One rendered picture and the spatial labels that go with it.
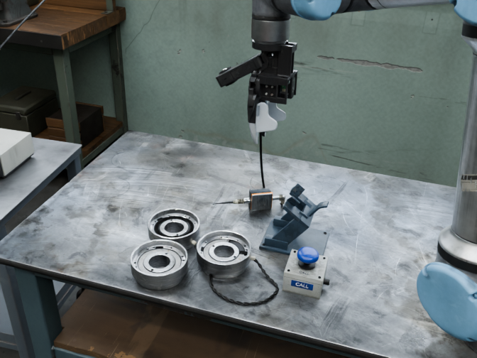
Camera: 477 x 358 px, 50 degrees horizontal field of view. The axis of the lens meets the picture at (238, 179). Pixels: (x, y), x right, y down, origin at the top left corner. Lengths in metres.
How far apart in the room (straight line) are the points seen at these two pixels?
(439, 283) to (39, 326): 0.83
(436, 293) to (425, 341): 0.19
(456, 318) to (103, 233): 0.69
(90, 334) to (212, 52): 1.69
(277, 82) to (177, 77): 1.72
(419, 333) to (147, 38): 2.12
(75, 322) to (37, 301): 0.15
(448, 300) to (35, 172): 1.21
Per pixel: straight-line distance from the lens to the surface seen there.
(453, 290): 0.74
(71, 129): 2.49
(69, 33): 2.32
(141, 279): 0.94
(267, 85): 1.04
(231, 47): 2.56
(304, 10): 0.90
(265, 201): 1.15
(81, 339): 1.24
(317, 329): 0.91
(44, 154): 1.70
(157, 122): 2.87
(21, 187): 1.54
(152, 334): 1.22
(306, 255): 0.93
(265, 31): 1.00
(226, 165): 1.33
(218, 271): 0.96
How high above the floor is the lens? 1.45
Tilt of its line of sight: 31 degrees down
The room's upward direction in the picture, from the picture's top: 3 degrees clockwise
